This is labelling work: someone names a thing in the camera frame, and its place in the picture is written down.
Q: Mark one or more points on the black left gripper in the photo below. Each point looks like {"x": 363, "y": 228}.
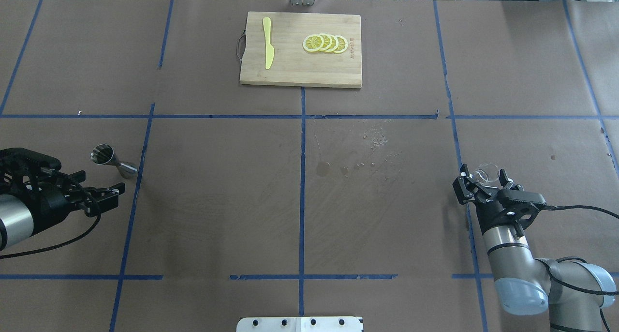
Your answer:
{"x": 52, "y": 204}

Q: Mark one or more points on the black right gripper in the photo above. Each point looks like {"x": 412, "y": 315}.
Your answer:
{"x": 492, "y": 210}

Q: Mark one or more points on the clear glass beaker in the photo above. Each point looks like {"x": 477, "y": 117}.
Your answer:
{"x": 487, "y": 174}

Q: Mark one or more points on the steel jigger measuring cup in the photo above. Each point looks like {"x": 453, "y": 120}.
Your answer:
{"x": 104, "y": 154}

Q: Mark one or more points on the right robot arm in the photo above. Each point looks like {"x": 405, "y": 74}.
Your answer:
{"x": 575, "y": 293}

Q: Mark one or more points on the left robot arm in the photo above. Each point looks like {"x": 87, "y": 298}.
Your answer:
{"x": 16, "y": 221}

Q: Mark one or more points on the lemon slice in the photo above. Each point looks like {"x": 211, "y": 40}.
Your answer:
{"x": 334, "y": 44}
{"x": 313, "y": 43}
{"x": 343, "y": 45}
{"x": 326, "y": 42}

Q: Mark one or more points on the wooden cutting board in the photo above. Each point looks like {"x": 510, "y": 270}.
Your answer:
{"x": 292, "y": 65}

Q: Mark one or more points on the yellow plastic knife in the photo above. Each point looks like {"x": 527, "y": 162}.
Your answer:
{"x": 269, "y": 48}

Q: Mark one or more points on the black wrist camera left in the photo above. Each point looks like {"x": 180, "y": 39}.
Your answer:
{"x": 22, "y": 168}

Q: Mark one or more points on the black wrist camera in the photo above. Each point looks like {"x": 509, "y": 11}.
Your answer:
{"x": 22, "y": 168}
{"x": 520, "y": 207}

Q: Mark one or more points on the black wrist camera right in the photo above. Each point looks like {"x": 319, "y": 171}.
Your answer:
{"x": 520, "y": 207}

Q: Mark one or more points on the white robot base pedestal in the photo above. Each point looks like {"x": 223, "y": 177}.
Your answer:
{"x": 301, "y": 324}

